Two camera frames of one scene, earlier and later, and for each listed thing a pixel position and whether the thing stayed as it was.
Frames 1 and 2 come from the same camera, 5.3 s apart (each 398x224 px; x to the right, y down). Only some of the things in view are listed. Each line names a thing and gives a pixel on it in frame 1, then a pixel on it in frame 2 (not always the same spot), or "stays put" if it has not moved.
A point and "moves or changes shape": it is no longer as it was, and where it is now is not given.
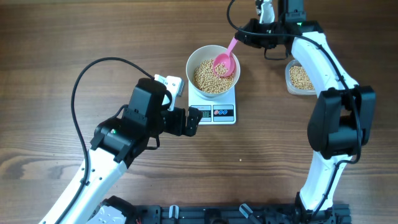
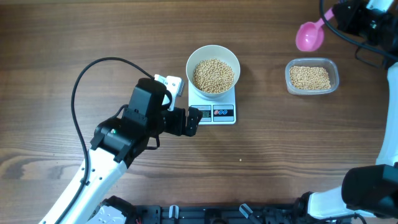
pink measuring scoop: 224,64 moves or changes shape
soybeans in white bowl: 207,80 stays put
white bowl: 212,70 stays put
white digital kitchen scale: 219,109 stays put
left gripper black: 178,127 stays put
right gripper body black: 268,28 to 364,22
